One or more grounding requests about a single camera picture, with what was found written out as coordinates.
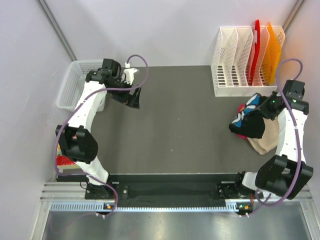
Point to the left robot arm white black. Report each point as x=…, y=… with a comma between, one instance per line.
x=74, y=137

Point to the black daisy print t shirt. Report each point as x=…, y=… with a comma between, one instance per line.
x=249, y=122

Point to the red plastic folder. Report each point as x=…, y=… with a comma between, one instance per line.
x=255, y=50

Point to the white file organizer rack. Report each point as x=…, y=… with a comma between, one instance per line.
x=231, y=63

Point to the orange plastic folder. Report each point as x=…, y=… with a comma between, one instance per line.
x=272, y=54

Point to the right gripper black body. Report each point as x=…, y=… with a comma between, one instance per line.
x=267, y=108

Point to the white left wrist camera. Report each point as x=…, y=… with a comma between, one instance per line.
x=128, y=74

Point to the white plastic mesh basket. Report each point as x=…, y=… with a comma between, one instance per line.
x=73, y=82

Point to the white slotted cable duct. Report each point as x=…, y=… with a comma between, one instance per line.
x=107, y=207

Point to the pink t shirt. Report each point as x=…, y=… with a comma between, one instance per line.
x=241, y=108

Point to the red illustrated book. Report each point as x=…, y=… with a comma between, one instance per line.
x=62, y=160

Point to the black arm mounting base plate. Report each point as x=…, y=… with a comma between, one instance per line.
x=212, y=190

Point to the beige t shirt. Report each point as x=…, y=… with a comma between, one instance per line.
x=269, y=139

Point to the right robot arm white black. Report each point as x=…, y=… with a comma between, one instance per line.
x=286, y=173

